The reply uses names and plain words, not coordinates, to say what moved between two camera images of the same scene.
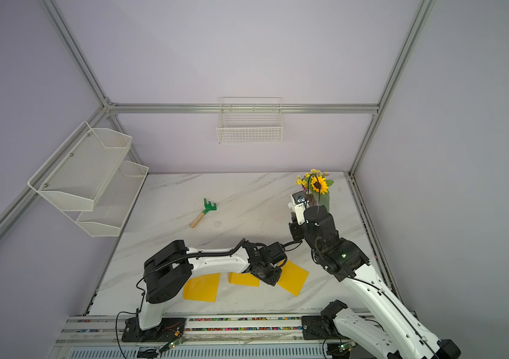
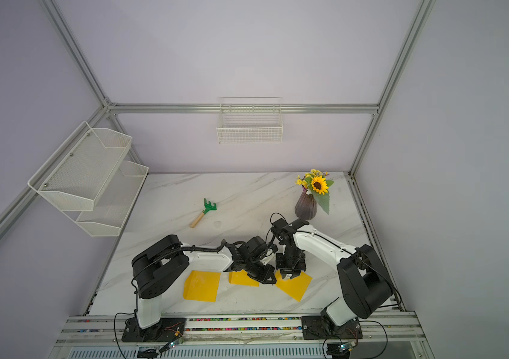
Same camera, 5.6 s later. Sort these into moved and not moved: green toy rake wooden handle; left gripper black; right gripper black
Moved: right gripper black
Not moved: green toy rake wooden handle; left gripper black
